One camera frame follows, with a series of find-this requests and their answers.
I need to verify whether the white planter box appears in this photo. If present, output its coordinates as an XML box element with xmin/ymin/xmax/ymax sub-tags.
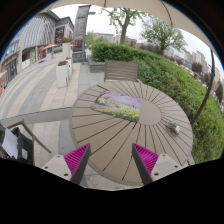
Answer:
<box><xmin>61</xmin><ymin>37</ymin><xmax>72</xmax><ymax>58</ymax></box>
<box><xmin>56</xmin><ymin>61</ymin><xmax>69</xmax><ymax>88</ymax></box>

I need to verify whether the curved glass facade building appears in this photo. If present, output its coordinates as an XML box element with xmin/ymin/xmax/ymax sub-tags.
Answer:
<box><xmin>0</xmin><ymin>11</ymin><xmax>74</xmax><ymax>84</ymax></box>

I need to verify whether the tall grey sign pillar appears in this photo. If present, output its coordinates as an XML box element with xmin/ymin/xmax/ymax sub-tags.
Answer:
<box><xmin>72</xmin><ymin>5</ymin><xmax>94</xmax><ymax>63</ymax></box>

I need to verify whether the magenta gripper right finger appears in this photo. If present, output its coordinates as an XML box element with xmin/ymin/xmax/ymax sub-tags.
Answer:
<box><xmin>131</xmin><ymin>142</ymin><xmax>183</xmax><ymax>186</ymax></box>

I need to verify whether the beige parasol canopy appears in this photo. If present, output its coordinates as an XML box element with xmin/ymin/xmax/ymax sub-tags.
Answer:
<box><xmin>39</xmin><ymin>0</ymin><xmax>214</xmax><ymax>51</ymax></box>

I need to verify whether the green hedge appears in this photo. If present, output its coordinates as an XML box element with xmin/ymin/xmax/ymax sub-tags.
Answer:
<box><xmin>91</xmin><ymin>41</ymin><xmax>224</xmax><ymax>163</ymax></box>

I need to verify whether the curved parasol pole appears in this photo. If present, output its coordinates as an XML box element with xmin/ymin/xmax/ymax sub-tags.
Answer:
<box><xmin>190</xmin><ymin>49</ymin><xmax>216</xmax><ymax>127</ymax></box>

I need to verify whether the near white planter box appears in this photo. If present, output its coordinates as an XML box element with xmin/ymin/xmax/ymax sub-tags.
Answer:
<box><xmin>56</xmin><ymin>61</ymin><xmax>69</xmax><ymax>88</ymax></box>

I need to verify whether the black box with papers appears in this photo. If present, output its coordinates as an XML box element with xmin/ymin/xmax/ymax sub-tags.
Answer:
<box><xmin>0</xmin><ymin>124</ymin><xmax>34</xmax><ymax>165</ymax></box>

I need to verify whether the far white planter box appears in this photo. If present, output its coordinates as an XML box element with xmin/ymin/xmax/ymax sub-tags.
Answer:
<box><xmin>61</xmin><ymin>37</ymin><xmax>72</xmax><ymax>58</ymax></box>

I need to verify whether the floral painted mouse pad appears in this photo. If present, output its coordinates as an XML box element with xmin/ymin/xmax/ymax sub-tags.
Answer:
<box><xmin>91</xmin><ymin>91</ymin><xmax>141</xmax><ymax>122</ymax></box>

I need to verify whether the grey computer mouse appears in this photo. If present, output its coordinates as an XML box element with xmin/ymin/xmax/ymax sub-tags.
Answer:
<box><xmin>166</xmin><ymin>122</ymin><xmax>180</xmax><ymax>135</ymax></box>

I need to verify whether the tree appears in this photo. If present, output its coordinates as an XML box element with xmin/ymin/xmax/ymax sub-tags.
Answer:
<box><xmin>140</xmin><ymin>16</ymin><xmax>187</xmax><ymax>54</ymax></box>
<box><xmin>101</xmin><ymin>7</ymin><xmax>146</xmax><ymax>44</ymax></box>

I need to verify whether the round slatted wooden table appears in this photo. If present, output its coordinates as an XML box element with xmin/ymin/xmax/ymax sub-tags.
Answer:
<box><xmin>71</xmin><ymin>81</ymin><xmax>193</xmax><ymax>186</ymax></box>

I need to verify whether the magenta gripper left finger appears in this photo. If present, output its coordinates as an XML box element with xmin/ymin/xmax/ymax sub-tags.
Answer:
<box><xmin>41</xmin><ymin>143</ymin><xmax>92</xmax><ymax>186</ymax></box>

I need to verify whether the left tree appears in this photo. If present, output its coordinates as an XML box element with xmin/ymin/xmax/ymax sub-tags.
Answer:
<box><xmin>101</xmin><ymin>7</ymin><xmax>146</xmax><ymax>44</ymax></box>

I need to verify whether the right tree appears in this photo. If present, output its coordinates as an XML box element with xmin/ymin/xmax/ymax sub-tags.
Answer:
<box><xmin>140</xmin><ymin>16</ymin><xmax>187</xmax><ymax>54</ymax></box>

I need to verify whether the brown slatted chair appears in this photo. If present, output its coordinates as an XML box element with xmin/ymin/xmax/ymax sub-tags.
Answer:
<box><xmin>104</xmin><ymin>60</ymin><xmax>138</xmax><ymax>82</ymax></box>

